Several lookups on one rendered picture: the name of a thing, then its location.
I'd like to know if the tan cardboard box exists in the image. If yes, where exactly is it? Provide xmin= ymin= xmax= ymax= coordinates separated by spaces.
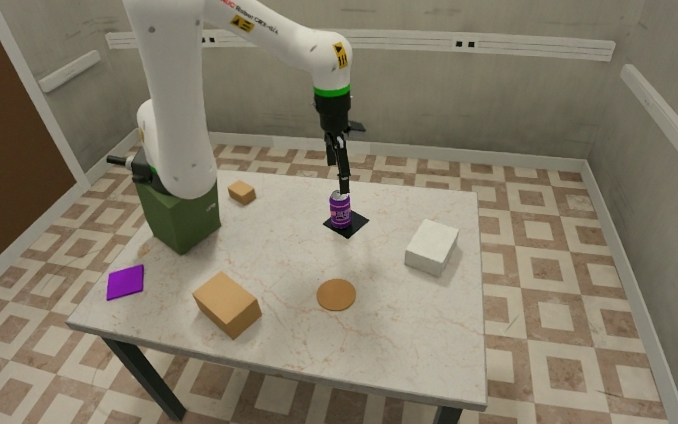
xmin=192 ymin=271 xmax=262 ymax=340

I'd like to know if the tan round flat disc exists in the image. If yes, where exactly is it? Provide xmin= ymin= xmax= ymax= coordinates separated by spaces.
xmin=317 ymin=279 xmax=356 ymax=312

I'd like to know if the purple flat square tile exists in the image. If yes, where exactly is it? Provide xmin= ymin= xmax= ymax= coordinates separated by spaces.
xmin=106 ymin=264 xmax=143 ymax=301

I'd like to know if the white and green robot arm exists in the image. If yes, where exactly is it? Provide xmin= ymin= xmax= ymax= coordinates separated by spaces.
xmin=106 ymin=0 xmax=353 ymax=199

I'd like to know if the black square slate coaster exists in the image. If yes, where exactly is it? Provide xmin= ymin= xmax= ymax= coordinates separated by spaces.
xmin=323 ymin=210 xmax=370 ymax=239

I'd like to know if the small tan block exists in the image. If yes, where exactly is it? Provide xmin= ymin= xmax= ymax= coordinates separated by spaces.
xmin=227 ymin=180 xmax=256 ymax=206

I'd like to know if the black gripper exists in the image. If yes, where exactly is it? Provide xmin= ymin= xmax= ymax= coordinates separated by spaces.
xmin=319 ymin=112 xmax=351 ymax=195

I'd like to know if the purple drink can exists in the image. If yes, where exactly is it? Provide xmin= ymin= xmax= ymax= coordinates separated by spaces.
xmin=329 ymin=189 xmax=351 ymax=229

